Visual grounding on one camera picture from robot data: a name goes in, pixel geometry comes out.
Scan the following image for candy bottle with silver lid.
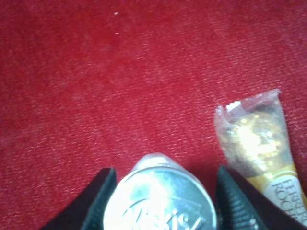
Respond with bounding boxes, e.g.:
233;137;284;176
103;153;218;230

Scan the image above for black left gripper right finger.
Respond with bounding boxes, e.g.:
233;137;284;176
215;166;306;230

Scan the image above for red tablecloth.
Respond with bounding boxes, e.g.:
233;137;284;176
0;0;307;230

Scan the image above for gold chocolate pack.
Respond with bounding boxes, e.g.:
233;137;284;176
214;89;307;227

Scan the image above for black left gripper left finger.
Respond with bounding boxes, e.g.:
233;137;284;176
41;168;117;230

